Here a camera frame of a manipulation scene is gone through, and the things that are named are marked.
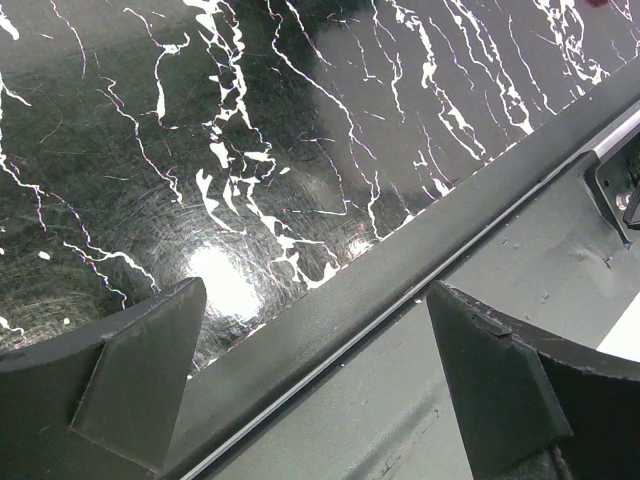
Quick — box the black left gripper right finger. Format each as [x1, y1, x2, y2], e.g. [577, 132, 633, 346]
[426, 281, 639, 479]

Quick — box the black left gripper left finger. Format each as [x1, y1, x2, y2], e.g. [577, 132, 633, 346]
[1, 278, 206, 479]

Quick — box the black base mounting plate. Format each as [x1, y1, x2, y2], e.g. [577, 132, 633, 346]
[163, 61, 639, 479]

